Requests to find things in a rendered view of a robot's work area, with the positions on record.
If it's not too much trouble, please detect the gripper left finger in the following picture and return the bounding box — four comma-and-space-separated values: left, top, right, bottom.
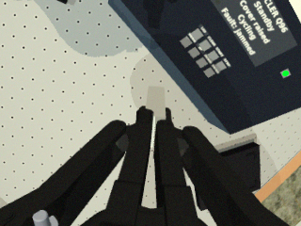
0, 86, 156, 226

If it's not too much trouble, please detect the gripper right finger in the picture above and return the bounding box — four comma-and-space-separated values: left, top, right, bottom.
152, 87, 290, 226

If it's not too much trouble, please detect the grey and dark blue benchtop lab instrument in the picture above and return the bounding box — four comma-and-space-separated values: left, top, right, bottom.
108, 0, 301, 135

